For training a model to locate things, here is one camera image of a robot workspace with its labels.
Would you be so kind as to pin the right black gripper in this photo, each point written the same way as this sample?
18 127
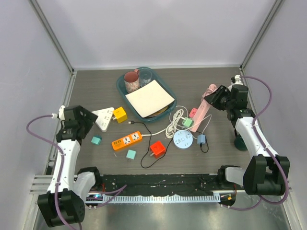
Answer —
213 98

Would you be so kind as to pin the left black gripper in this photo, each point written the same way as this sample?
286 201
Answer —
89 118

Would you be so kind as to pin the pink power strip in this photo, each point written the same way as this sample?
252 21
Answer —
200 114

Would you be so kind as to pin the teal plug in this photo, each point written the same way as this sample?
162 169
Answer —
96 139

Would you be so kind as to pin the white square power socket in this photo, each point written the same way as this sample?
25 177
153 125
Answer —
104 118

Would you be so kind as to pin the pink plug adapter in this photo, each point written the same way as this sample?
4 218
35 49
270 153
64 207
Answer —
192 112

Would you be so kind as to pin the yellow cube plug adapter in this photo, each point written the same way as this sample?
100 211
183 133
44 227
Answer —
119 115

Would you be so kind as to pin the green plug with white cable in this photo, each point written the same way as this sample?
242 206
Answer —
181 119

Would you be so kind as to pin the blue cube usb charger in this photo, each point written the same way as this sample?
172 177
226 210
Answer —
201 139

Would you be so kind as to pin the orange power strip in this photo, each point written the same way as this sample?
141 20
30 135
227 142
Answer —
126 141

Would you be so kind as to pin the teal plug adapter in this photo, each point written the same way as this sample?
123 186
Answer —
131 155

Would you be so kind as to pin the blue round socket hub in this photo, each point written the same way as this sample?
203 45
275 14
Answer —
182 139

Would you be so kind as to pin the red cube plug adapter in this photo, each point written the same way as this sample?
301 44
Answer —
157 149

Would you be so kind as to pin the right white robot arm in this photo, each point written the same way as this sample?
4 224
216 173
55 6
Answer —
266 174

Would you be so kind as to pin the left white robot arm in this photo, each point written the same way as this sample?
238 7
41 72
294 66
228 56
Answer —
64 201

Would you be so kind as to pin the dark green mug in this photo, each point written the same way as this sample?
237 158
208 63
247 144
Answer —
239 143

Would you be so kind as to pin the teal plastic tray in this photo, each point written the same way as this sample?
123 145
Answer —
120 84

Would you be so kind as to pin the pink patterned mug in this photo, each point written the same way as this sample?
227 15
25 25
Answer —
132 81

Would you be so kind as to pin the white square plate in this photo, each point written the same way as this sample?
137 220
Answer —
149 99

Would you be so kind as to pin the clear glass cup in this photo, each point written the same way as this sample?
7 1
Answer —
145 77

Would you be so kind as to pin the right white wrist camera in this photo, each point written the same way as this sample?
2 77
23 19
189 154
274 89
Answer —
236 80

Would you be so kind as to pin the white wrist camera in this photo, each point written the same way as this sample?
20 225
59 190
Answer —
60 114
236 80

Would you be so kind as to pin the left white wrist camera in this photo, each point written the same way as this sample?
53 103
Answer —
60 114

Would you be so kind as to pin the white slotted cable duct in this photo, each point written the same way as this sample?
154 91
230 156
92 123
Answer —
165 199

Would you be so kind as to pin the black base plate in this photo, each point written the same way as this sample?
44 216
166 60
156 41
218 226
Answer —
164 184

